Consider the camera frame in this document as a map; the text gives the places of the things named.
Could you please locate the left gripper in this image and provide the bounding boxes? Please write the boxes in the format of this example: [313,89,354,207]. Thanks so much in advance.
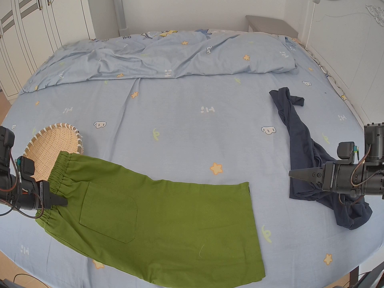
[12,177,51,213]

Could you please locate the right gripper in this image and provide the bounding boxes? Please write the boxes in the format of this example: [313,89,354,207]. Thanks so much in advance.
[289,162,365,197]

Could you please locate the green shorts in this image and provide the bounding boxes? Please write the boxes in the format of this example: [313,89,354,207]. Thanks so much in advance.
[35,150,266,288]

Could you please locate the dark blue garment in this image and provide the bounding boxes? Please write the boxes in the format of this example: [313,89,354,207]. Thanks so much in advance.
[268,87,374,231]

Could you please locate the round woven basket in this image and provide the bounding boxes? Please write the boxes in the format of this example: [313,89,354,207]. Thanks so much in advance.
[22,122,84,182]

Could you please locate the bed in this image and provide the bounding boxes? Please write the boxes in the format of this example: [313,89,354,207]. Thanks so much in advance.
[0,0,384,288]

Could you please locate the grey bedside table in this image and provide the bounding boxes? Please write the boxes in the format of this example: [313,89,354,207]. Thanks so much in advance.
[245,15,300,39]

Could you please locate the white wardrobe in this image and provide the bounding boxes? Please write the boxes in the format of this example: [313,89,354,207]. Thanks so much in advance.
[0,0,97,99]

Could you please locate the pale blue quilt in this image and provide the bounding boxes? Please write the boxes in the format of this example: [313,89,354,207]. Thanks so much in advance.
[19,28,301,95]

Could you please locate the black cable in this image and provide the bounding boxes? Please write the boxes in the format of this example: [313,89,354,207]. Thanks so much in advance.
[0,201,45,219]

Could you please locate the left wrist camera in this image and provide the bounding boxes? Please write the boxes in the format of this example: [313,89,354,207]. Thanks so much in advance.
[16,157,36,181]

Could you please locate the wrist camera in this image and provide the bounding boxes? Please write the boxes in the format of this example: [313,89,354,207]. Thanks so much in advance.
[336,141,359,165]
[16,157,36,181]

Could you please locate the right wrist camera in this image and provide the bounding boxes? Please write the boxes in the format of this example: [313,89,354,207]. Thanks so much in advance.
[336,141,359,165]

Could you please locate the grey upright post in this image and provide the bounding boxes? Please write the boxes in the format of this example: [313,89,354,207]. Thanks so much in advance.
[110,0,129,32]

